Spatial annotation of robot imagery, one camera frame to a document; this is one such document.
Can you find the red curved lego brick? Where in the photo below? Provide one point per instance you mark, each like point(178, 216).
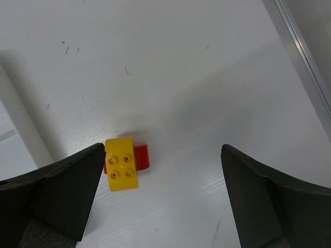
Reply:
point(140, 155)

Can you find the yellow curved lego brick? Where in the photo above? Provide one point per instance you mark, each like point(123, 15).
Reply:
point(120, 164)

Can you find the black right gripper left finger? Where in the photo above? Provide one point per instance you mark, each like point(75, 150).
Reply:
point(50, 206)

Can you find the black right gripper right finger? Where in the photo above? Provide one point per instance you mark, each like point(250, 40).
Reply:
point(271, 208)

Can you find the aluminium table rail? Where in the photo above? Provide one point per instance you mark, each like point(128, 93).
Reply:
point(304, 29)

